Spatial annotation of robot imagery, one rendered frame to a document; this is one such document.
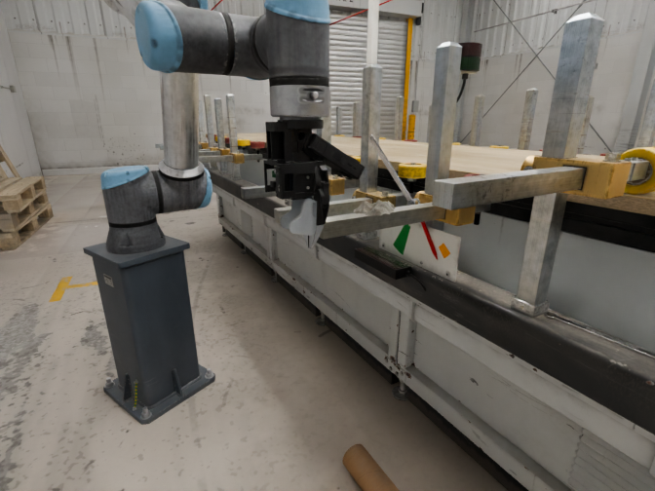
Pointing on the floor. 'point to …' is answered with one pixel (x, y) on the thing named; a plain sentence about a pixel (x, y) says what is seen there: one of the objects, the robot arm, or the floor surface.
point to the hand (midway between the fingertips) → (314, 240)
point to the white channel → (372, 31)
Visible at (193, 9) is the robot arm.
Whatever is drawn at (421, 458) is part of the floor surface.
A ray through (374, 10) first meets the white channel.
